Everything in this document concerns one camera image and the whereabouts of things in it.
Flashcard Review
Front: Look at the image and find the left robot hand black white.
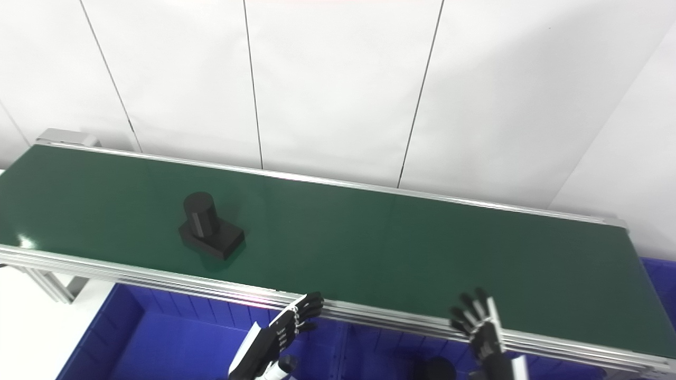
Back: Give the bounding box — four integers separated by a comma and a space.
228, 292, 325, 380

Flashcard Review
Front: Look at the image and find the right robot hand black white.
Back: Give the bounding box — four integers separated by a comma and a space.
449, 288, 529, 380

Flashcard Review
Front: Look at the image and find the black cylinder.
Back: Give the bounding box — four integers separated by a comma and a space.
422, 356, 457, 380
178, 192, 246, 261

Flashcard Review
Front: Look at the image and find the blue plastic bin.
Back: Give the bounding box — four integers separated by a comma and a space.
55, 282, 349, 380
642, 257, 676, 328
343, 322, 608, 380

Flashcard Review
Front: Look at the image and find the green conveyor belt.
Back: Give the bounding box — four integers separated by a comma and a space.
0, 138, 676, 380
0, 145, 676, 359

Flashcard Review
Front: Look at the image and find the aluminium conveyor leg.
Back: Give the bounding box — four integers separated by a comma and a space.
11, 265, 90, 304

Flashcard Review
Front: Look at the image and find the grey conveyor end housing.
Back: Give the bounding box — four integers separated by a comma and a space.
36, 128, 102, 148

